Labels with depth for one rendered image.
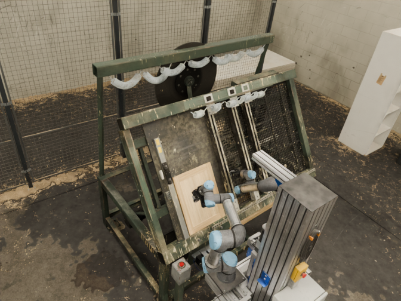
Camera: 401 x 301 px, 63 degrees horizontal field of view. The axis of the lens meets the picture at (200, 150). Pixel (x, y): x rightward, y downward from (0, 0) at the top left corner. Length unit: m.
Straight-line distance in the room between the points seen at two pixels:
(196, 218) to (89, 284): 1.45
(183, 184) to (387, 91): 4.08
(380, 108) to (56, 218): 5.21
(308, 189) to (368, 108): 4.36
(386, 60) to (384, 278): 3.27
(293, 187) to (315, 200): 0.14
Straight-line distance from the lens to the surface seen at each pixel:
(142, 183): 2.77
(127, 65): 2.98
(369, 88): 6.23
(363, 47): 7.81
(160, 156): 2.85
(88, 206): 4.65
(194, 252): 3.18
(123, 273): 3.95
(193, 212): 3.08
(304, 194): 2.00
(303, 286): 2.60
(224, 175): 3.20
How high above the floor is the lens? 3.30
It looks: 36 degrees down
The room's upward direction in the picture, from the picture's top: 6 degrees clockwise
